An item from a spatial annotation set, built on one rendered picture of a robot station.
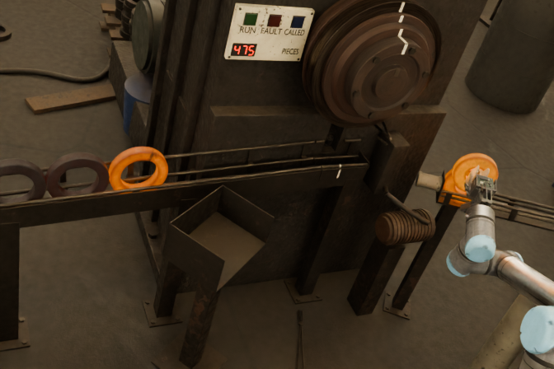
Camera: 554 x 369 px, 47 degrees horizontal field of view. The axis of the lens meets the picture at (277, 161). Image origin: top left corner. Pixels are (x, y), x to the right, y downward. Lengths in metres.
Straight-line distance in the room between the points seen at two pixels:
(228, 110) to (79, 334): 0.99
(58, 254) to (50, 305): 0.26
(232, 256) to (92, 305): 0.77
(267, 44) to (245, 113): 0.25
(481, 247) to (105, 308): 1.39
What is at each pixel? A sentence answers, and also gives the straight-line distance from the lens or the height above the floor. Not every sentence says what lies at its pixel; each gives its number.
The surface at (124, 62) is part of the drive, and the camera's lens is 3.53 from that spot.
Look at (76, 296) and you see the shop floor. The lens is 2.59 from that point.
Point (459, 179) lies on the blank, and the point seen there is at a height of 0.79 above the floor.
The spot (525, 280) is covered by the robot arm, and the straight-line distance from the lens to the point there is 2.08.
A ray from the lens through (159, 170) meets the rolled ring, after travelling 2.04.
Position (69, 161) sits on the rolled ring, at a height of 0.77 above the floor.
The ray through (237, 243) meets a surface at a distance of 2.01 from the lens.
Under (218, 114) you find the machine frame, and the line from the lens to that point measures 2.07.
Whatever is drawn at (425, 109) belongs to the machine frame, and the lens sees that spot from 2.51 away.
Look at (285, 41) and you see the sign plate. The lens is 2.04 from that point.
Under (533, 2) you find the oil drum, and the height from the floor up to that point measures 0.79.
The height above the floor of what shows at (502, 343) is 0.27.
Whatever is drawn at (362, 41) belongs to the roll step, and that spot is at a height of 1.23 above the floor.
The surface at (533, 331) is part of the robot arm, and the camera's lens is 1.71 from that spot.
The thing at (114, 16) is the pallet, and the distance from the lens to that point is 4.24.
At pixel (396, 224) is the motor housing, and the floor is 0.52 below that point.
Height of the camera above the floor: 1.98
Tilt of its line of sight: 35 degrees down
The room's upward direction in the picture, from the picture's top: 17 degrees clockwise
